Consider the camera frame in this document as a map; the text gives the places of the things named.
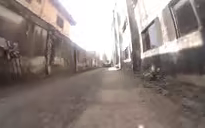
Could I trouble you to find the grey asphalt road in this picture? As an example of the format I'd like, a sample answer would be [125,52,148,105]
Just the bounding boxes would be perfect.
[0,66,205,128]

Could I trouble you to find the dark pole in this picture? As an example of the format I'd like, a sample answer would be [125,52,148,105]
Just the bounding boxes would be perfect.
[125,0,143,73]

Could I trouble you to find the pile of rubble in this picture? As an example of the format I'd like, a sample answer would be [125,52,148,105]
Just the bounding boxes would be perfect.
[141,64,172,92]

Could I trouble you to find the weathered building with orange top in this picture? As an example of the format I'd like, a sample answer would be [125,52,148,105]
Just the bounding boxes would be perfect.
[0,0,102,90]

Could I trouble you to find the white building with windows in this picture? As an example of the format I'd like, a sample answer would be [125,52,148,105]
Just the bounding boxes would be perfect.
[111,0,205,88]

